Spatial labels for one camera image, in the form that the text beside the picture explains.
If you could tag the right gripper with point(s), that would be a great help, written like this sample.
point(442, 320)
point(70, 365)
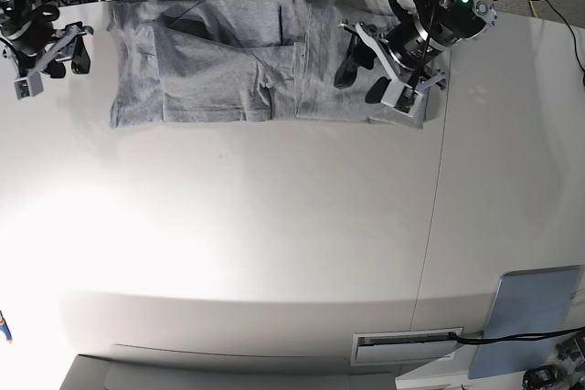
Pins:
point(40, 47)

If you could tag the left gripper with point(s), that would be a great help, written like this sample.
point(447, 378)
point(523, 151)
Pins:
point(405, 53)

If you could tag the grey T-shirt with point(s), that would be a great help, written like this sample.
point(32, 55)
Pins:
point(306, 91)

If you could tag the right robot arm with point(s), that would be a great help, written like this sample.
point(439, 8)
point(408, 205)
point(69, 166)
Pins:
point(20, 6)

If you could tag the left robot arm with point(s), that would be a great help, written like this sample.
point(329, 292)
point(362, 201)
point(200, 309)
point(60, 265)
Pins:
point(426, 29)

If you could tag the orange blue tool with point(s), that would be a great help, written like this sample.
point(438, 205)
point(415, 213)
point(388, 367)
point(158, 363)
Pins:
point(4, 329)

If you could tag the blue-grey board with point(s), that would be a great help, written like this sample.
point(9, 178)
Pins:
point(526, 301)

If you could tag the black battery pack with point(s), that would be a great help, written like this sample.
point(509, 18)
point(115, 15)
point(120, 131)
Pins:
point(543, 377)

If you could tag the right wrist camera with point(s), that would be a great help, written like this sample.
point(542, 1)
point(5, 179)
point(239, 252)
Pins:
point(28, 86)

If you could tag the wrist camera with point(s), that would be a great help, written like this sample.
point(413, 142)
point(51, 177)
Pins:
point(403, 98)
point(28, 86)

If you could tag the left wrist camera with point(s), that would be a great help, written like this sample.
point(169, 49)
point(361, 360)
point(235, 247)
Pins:
point(403, 98)

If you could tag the white cable slot plate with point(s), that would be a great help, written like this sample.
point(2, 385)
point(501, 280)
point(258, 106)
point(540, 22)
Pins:
point(390, 348)

